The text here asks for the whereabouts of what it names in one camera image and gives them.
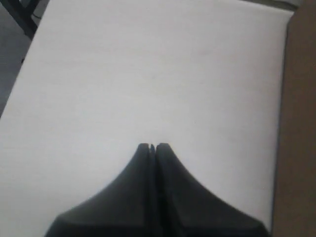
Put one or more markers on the torn cardboard box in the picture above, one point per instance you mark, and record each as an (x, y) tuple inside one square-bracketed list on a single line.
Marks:
[(295, 193)]

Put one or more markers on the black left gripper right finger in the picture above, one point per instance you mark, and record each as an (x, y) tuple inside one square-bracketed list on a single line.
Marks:
[(188, 209)]

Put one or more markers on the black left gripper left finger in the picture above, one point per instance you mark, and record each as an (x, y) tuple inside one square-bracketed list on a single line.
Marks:
[(122, 209)]

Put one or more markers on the grey side table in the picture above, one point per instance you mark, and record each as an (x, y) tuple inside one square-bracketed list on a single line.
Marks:
[(23, 13)]

